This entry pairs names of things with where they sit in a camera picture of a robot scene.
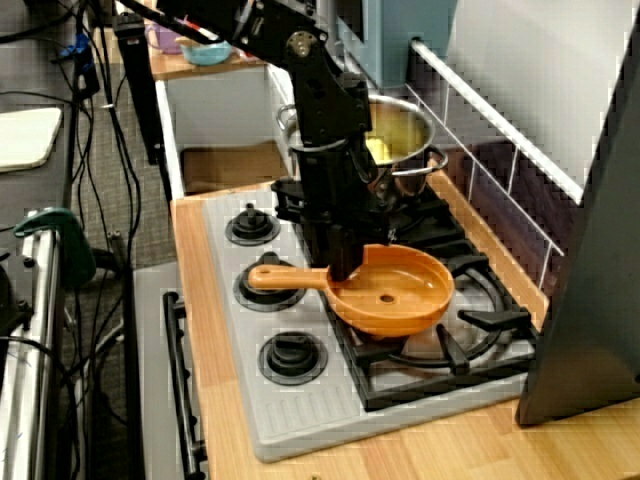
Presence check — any green clamp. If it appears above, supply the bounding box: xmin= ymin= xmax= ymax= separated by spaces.
xmin=12 ymin=207 xmax=97 ymax=289

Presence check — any dark tile backsplash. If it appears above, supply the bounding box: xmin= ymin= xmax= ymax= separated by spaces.
xmin=407 ymin=39 xmax=584 ymax=301

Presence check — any dark side panel board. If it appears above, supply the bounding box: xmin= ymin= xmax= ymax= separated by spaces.
xmin=516 ymin=0 xmax=640 ymax=426

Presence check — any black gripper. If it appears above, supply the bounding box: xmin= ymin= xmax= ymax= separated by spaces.
xmin=272 ymin=139 xmax=400 ymax=282

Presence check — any aluminium extrusion frame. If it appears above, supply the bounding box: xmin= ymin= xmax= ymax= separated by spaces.
xmin=0 ymin=214 xmax=64 ymax=480

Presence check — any dark equipment box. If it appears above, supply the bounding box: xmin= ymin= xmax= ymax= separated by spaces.
xmin=0 ymin=252 xmax=34 ymax=336

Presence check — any white toy oven cabinet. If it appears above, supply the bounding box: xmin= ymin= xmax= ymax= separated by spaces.
xmin=132 ymin=262 xmax=211 ymax=480

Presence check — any teal plastic bowl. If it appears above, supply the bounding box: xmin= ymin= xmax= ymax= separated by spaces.
xmin=178 ymin=39 xmax=234 ymax=67

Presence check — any yellow toy corn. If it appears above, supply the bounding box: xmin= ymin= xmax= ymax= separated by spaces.
xmin=364 ymin=137 xmax=392 ymax=164

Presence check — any black cable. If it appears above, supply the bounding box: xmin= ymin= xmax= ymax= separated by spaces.
xmin=0 ymin=9 xmax=81 ymax=46
xmin=0 ymin=334 xmax=86 ymax=480
xmin=92 ymin=24 xmax=147 ymax=264

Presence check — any white board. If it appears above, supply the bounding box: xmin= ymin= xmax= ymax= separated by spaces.
xmin=0 ymin=107 xmax=64 ymax=174

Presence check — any grey toy stove plate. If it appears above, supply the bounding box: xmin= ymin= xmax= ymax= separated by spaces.
xmin=202 ymin=192 xmax=539 ymax=464

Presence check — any black stand post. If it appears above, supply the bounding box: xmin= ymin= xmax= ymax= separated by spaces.
xmin=113 ymin=12 xmax=164 ymax=166

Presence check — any blue cable connector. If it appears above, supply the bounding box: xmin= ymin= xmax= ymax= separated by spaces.
xmin=52 ymin=32 xmax=94 ymax=64

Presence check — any black burner grate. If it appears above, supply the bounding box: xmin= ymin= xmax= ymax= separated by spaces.
xmin=287 ymin=189 xmax=541 ymax=414

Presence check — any orange toy frying pan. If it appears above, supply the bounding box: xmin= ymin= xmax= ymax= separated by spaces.
xmin=247 ymin=243 xmax=456 ymax=337

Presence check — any stainless steel pot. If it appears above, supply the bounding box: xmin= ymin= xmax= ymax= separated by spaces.
xmin=276 ymin=95 xmax=450 ymax=211

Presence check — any teal toy microwave box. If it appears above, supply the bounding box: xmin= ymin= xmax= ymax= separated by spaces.
xmin=334 ymin=0 xmax=459 ymax=89

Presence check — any purple plastic cup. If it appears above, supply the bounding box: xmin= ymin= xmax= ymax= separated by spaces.
xmin=144 ymin=22 xmax=184 ymax=55

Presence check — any black oven door handle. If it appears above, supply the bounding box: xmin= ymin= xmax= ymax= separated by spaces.
xmin=162 ymin=291 xmax=209 ymax=480

